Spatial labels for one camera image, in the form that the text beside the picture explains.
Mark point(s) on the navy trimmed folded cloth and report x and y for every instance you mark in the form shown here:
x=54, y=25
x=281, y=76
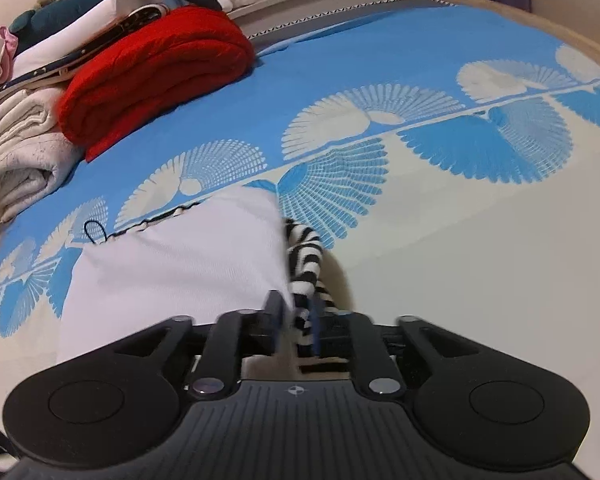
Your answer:
x=141, y=15

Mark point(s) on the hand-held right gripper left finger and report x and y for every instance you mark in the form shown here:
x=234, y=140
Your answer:
x=276, y=322

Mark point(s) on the grey triangle-edged mattress pad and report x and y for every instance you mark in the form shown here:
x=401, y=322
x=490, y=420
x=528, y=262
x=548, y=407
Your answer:
x=355, y=15

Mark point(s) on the blue white patterned bedspread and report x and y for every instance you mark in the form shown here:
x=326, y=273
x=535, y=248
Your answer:
x=380, y=60

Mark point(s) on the red folded blanket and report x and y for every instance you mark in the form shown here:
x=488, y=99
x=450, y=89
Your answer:
x=155, y=70

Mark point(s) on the white folded quilt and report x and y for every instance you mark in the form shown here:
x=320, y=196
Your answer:
x=20, y=155

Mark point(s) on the teal shark plush toy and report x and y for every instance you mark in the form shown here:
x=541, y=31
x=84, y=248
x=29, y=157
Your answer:
x=80, y=5

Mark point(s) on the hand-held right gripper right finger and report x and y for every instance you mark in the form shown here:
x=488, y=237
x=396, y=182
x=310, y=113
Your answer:
x=318, y=327

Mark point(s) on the black white striped hoodie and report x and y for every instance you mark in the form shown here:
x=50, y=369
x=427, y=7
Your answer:
x=180, y=265

